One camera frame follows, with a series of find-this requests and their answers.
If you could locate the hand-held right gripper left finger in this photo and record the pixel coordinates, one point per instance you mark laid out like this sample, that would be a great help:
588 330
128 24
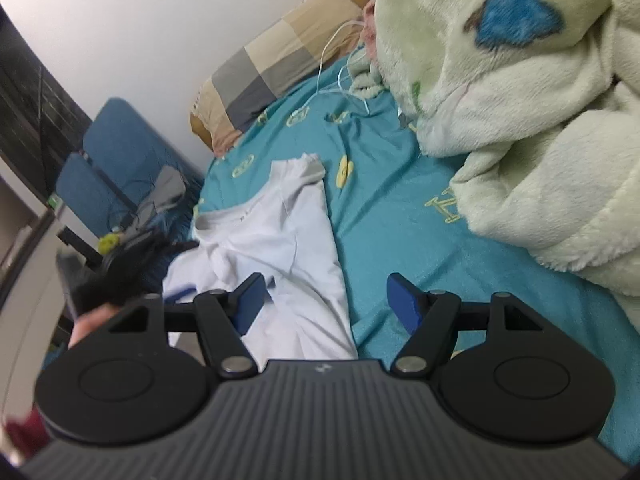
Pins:
250 305

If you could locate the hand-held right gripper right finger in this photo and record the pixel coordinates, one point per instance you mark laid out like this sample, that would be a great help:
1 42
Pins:
402 302

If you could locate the white t-shirt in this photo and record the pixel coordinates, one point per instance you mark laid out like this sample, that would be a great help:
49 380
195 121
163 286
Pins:
280 240

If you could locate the person's left hand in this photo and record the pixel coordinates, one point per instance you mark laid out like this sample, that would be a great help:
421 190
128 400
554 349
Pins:
87 327

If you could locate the teal ruffled cloth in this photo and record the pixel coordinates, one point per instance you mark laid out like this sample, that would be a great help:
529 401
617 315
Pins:
172 222

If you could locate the grey cloth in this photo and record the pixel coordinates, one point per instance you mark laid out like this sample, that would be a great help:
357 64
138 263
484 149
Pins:
162 195

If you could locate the teal printed bed sheet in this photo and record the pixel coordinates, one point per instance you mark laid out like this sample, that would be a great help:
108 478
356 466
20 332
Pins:
400 210

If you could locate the blue chair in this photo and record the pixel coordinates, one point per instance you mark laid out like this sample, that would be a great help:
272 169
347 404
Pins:
125 145

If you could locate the dark red cloth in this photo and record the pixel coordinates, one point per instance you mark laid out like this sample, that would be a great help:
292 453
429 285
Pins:
22 435

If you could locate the green and pink plush blanket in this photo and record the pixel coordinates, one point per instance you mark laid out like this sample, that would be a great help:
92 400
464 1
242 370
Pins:
525 110

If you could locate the plaid pillow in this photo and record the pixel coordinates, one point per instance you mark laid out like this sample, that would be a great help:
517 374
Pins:
270 60

